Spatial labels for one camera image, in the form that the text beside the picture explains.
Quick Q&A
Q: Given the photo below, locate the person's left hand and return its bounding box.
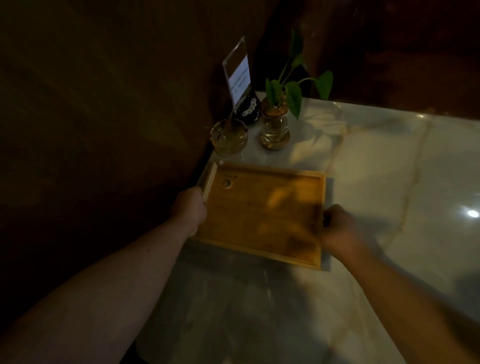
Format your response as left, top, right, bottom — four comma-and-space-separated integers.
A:
170, 186, 208, 234

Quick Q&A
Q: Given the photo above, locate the person's right hand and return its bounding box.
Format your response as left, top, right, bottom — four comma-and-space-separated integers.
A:
322, 204, 377, 263

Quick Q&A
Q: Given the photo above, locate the wooden tray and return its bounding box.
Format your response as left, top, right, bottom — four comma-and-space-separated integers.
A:
190, 162, 326, 271

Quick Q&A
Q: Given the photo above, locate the person's left forearm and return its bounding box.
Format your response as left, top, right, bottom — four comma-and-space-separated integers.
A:
0, 217, 197, 364

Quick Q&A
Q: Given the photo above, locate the person's right forearm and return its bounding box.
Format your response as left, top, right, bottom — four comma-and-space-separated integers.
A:
347, 247, 480, 364

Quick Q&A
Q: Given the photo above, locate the glass vase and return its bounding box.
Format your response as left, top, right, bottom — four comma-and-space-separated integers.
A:
259, 98, 291, 151

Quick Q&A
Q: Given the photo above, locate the glass ashtray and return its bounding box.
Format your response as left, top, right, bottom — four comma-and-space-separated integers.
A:
209, 119, 249, 155

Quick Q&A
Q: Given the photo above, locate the green leafy plant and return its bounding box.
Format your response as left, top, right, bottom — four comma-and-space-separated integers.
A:
265, 29, 334, 121

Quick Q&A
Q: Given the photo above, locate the round black container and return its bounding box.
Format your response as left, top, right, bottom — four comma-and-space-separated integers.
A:
232, 91, 262, 125

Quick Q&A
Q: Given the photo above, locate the clear acrylic sign holder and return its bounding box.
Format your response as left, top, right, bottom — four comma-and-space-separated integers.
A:
222, 36, 253, 109

